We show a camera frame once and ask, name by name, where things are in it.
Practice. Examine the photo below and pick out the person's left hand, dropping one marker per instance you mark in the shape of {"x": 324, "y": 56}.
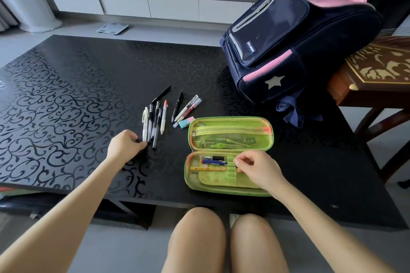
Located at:
{"x": 121, "y": 149}

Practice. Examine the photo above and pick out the person's right hand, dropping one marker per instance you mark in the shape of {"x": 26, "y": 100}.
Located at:
{"x": 261, "y": 170}

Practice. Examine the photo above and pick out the person's left thumb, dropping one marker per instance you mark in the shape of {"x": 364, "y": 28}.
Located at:
{"x": 139, "y": 146}

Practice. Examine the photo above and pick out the person's right thumb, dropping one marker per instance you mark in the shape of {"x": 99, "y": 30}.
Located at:
{"x": 243, "y": 163}

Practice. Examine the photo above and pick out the blue pen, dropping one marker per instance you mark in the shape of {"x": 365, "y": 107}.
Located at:
{"x": 214, "y": 162}

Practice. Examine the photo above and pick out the person's right forearm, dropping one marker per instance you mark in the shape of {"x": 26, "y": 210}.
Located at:
{"x": 320, "y": 228}

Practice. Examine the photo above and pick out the person's left forearm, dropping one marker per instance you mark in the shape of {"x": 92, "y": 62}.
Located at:
{"x": 61, "y": 215}

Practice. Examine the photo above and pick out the small black pen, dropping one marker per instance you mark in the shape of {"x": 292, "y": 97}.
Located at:
{"x": 217, "y": 158}

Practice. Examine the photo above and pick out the green zip pencil case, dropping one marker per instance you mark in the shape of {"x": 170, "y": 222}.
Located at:
{"x": 224, "y": 183}

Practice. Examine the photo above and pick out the green stationery tool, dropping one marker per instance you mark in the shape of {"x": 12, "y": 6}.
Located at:
{"x": 221, "y": 145}

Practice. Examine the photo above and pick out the group of assorted pens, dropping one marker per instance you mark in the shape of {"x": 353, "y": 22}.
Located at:
{"x": 155, "y": 122}

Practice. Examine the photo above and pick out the yellow pencil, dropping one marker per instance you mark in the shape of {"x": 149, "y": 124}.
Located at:
{"x": 205, "y": 168}

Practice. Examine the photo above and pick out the pastel eraser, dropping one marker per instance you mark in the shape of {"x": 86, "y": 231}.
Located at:
{"x": 186, "y": 122}

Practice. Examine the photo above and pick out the person's right leg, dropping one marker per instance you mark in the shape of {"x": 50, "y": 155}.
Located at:
{"x": 256, "y": 247}

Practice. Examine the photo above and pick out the person's leg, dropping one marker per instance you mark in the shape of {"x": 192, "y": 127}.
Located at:
{"x": 195, "y": 240}
{"x": 256, "y": 247}

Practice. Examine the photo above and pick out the person's left leg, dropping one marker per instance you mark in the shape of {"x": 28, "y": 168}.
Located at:
{"x": 195, "y": 240}

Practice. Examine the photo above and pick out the white bathroom scale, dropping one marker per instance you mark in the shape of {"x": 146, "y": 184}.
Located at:
{"x": 112, "y": 28}

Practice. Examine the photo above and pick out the navy and pink backpack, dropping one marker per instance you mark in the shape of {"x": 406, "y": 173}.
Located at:
{"x": 288, "y": 42}

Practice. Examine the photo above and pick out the white television cabinet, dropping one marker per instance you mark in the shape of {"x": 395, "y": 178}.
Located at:
{"x": 153, "y": 5}

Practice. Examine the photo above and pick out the dark wooden stand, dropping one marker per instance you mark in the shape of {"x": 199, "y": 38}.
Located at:
{"x": 384, "y": 132}

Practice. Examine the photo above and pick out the inlaid wooden zither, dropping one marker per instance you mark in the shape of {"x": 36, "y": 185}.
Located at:
{"x": 374, "y": 71}

